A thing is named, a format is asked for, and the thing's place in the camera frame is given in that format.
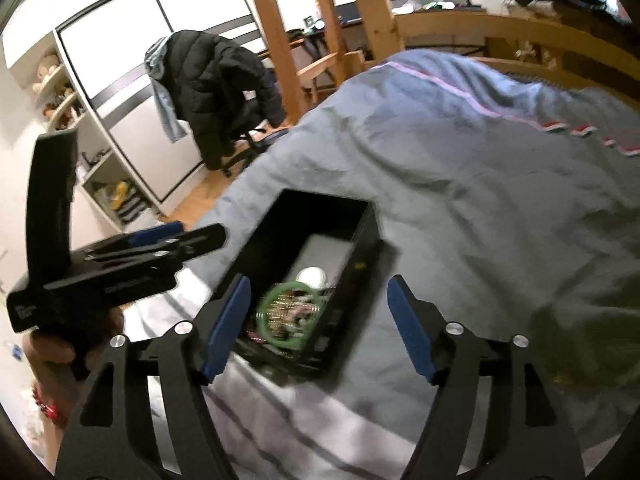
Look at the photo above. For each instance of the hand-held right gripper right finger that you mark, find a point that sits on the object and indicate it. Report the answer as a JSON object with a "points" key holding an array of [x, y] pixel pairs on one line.
{"points": [[410, 325]]}

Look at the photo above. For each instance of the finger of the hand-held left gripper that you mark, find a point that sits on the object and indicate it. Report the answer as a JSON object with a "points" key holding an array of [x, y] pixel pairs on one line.
{"points": [[155, 232], [200, 240]]}

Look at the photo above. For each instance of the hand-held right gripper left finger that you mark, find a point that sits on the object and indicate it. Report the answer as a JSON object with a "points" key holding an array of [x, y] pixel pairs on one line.
{"points": [[227, 325]]}

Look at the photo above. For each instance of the green jade bangle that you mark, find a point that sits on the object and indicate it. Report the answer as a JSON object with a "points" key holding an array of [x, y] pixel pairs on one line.
{"points": [[290, 345]]}

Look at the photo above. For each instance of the black rectangular box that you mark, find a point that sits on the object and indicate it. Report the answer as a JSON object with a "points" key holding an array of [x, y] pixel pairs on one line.
{"points": [[370, 240]]}

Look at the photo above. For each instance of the person's left forearm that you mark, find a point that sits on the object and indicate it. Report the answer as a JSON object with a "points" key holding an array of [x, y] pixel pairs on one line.
{"points": [[60, 395]]}

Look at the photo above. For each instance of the person's left hand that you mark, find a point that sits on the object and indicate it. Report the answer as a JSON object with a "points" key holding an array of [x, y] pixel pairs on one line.
{"points": [[50, 350]]}

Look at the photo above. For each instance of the white shelf unit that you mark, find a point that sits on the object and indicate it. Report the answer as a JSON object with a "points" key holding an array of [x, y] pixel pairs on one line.
{"points": [[95, 125]]}

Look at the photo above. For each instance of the white round disc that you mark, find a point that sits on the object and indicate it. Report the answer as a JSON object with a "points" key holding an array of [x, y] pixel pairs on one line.
{"points": [[310, 276]]}

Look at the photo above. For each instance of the black office chair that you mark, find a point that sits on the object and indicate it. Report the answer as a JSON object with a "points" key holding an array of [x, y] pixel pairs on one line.
{"points": [[250, 145]]}

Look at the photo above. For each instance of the light blue shirt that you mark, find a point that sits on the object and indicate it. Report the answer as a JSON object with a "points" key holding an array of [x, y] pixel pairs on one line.
{"points": [[167, 115]]}

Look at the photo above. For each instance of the black puffer jacket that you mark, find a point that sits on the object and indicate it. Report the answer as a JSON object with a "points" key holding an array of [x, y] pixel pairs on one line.
{"points": [[215, 90]]}

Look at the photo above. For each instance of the white sliding door wardrobe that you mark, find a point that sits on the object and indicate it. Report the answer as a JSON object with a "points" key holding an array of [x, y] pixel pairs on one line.
{"points": [[125, 50]]}

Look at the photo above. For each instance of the grey blue striped duvet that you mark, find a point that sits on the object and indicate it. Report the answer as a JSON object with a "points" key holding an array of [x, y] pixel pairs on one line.
{"points": [[450, 160]]}

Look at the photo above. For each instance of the wooden ladder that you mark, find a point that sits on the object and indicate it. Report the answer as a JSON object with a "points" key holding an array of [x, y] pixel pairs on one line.
{"points": [[270, 25]]}

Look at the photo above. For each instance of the dark desk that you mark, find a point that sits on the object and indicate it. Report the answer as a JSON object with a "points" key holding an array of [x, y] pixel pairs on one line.
{"points": [[350, 12]]}

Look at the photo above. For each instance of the wooden bed frame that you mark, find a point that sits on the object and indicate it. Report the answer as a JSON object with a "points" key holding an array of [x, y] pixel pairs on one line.
{"points": [[450, 25]]}

